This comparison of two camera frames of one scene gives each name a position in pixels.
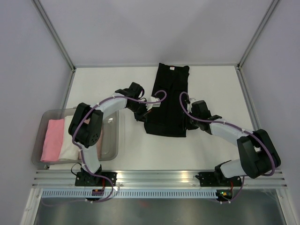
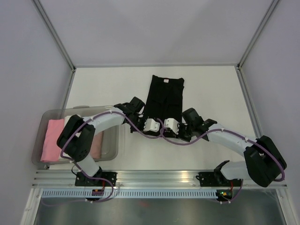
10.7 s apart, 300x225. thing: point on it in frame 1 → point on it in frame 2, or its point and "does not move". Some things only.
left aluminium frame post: x=48 y=22 does not move
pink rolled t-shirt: x=53 y=141 does not move
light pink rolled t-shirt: x=99 y=145 does not move
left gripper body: x=139 y=109 → x=139 y=122
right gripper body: x=193 y=123 → x=185 y=131
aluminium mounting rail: x=178 y=179 does not move
